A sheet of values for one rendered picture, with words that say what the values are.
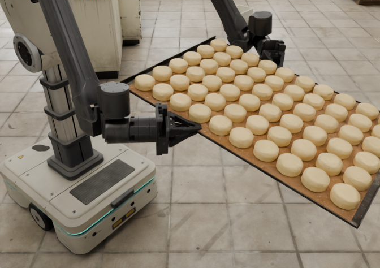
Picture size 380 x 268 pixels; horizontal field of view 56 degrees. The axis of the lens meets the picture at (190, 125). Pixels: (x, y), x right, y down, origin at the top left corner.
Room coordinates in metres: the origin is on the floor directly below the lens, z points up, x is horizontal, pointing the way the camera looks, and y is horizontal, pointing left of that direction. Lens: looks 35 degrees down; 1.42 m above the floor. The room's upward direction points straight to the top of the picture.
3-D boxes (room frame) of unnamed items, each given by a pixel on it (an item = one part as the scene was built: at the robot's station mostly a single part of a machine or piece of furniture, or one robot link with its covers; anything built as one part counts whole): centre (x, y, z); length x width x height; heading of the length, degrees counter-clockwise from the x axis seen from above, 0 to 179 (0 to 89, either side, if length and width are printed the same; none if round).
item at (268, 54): (0.97, -0.25, 0.96); 0.09 x 0.07 x 0.07; 6
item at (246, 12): (4.19, -0.57, 0.08); 0.30 x 0.22 x 0.16; 140
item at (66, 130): (1.35, 0.57, 0.38); 0.13 x 0.13 x 0.40; 51
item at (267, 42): (1.04, -0.24, 0.97); 0.07 x 0.07 x 0.10; 6
